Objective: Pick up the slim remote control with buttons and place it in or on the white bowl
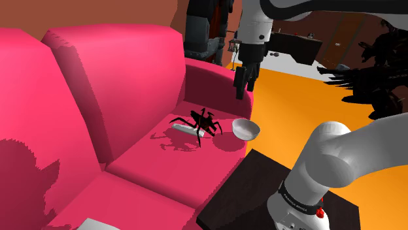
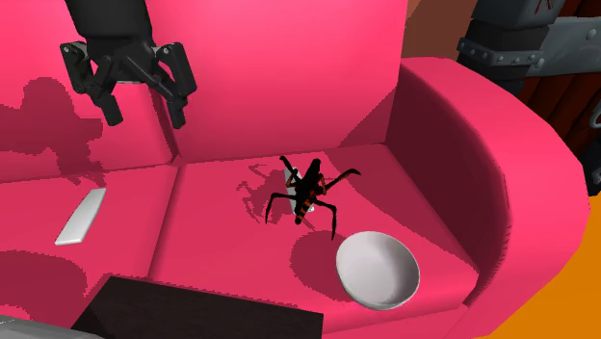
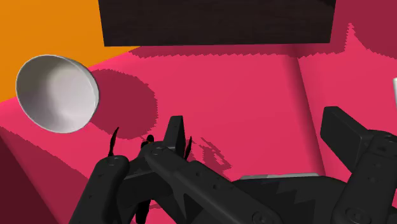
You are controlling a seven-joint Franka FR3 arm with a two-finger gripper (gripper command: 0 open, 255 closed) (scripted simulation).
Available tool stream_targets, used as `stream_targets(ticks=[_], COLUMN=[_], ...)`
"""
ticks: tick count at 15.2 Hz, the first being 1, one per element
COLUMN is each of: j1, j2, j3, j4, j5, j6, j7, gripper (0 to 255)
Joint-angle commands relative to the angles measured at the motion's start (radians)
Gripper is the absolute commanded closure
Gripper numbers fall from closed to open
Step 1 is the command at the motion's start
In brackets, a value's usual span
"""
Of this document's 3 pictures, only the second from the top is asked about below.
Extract white bowl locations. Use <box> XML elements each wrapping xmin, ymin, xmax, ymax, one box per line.
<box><xmin>335</xmin><ymin>230</ymin><xmax>422</xmax><ymax>312</ymax></box>

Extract white flat remote control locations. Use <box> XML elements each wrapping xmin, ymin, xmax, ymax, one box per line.
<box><xmin>54</xmin><ymin>187</ymin><xmax>108</xmax><ymax>247</ymax></box>

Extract black orange-striped insect toy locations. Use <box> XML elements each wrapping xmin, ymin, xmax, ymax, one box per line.
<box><xmin>264</xmin><ymin>155</ymin><xmax>363</xmax><ymax>242</ymax></box>

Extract small white rectangular object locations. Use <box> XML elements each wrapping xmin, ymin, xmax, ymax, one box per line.
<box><xmin>282</xmin><ymin>167</ymin><xmax>304</xmax><ymax>218</ymax></box>

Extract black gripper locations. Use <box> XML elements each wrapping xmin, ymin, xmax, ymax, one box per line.
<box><xmin>59</xmin><ymin>0</ymin><xmax>198</xmax><ymax>131</ymax></box>

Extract pink sofa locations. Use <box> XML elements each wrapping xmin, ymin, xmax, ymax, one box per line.
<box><xmin>0</xmin><ymin>0</ymin><xmax>591</xmax><ymax>339</ymax></box>

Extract dark cabinet with metal bands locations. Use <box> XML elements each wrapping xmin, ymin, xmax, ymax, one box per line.
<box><xmin>456</xmin><ymin>0</ymin><xmax>601</xmax><ymax>196</ymax></box>

